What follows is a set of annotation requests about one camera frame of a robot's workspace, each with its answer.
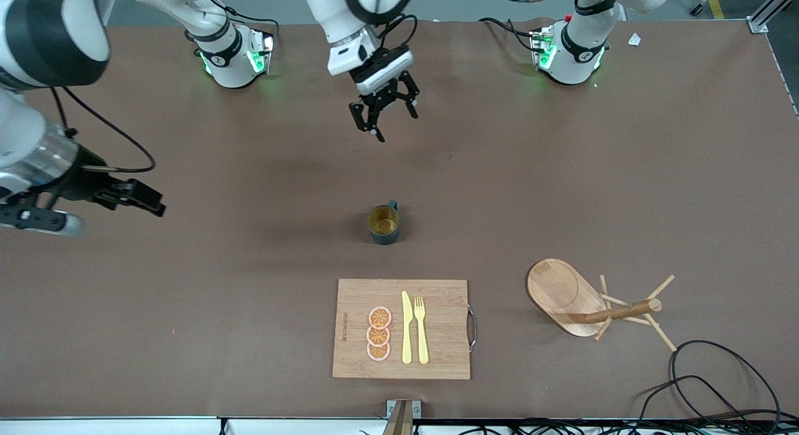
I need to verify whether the dark green ribbed cup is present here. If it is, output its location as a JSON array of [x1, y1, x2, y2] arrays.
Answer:
[[367, 200, 401, 246]]

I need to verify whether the brown table cover mat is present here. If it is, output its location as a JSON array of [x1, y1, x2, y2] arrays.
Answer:
[[0, 18, 799, 420]]

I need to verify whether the yellow plastic knife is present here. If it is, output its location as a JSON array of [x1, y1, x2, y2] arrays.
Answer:
[[401, 291, 414, 365]]

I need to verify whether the bamboo cutting board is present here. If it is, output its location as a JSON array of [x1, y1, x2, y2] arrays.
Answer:
[[332, 278, 478, 381]]

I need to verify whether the yellow plastic fork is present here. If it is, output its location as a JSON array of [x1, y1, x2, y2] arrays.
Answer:
[[414, 296, 430, 365]]

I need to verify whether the wooden mug tree stand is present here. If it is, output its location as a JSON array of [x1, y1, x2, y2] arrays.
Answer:
[[526, 258, 678, 353]]

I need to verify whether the black left arm base cable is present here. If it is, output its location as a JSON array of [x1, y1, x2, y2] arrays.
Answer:
[[479, 16, 539, 51]]

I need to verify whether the black arm base cable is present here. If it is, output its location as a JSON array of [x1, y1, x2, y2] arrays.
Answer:
[[187, 0, 280, 49], [479, 16, 539, 51]]

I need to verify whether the black right arm base cable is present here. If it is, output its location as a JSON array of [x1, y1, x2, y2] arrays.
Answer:
[[187, 0, 280, 49]]

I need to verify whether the white table edge rail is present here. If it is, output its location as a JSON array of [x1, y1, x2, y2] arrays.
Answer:
[[0, 415, 799, 435]]

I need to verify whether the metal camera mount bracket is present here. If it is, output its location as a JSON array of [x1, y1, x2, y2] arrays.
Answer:
[[386, 399, 423, 435]]

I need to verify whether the aluminium frame profile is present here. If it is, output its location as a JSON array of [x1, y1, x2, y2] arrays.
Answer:
[[747, 0, 799, 35]]

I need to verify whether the long looped black cable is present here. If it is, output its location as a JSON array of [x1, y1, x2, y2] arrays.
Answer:
[[670, 340, 782, 423], [637, 376, 759, 423]]

